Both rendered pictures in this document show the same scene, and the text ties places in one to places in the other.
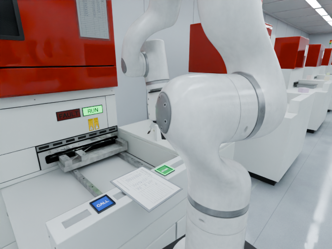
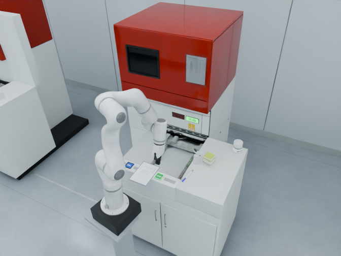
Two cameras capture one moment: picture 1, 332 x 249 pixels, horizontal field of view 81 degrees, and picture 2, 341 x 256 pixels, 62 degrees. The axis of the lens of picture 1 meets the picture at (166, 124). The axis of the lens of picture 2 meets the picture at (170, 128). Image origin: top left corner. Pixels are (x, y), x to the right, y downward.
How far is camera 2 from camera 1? 1.83 m
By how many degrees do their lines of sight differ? 66
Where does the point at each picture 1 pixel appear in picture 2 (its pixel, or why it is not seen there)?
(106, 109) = (201, 123)
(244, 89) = (102, 163)
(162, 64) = (156, 133)
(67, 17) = (180, 70)
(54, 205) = (143, 153)
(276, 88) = (106, 169)
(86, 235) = not seen: hidden behind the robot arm
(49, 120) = (169, 114)
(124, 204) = (131, 171)
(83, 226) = not seen: hidden behind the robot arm
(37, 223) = (133, 155)
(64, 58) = (175, 90)
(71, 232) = not seen: hidden behind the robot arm
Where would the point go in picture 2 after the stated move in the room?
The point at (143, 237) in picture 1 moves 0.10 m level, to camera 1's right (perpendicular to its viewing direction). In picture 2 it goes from (139, 190) to (142, 199)
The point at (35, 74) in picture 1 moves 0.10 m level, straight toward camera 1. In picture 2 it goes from (162, 94) to (154, 99)
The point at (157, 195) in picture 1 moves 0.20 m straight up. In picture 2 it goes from (138, 179) to (135, 158)
